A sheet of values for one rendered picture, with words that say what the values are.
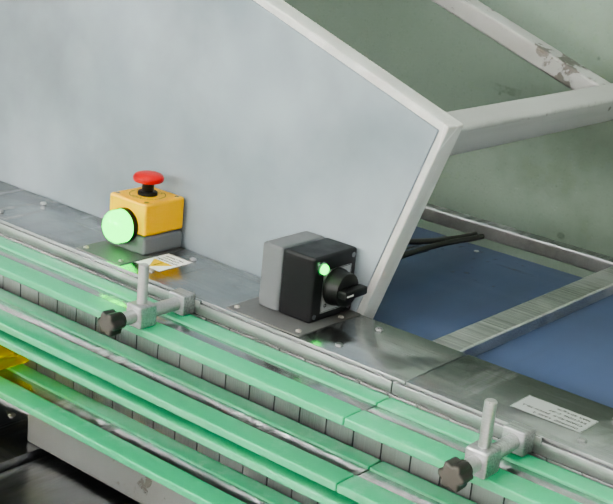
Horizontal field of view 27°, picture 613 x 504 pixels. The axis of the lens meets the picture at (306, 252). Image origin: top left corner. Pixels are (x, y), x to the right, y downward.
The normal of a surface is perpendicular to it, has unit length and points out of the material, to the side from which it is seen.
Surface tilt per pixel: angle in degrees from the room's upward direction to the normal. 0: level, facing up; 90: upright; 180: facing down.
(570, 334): 90
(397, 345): 90
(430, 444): 90
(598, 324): 90
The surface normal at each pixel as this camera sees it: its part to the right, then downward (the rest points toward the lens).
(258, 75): -0.64, 0.18
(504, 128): 0.69, 0.56
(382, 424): 0.09, -0.95
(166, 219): 0.77, 0.26
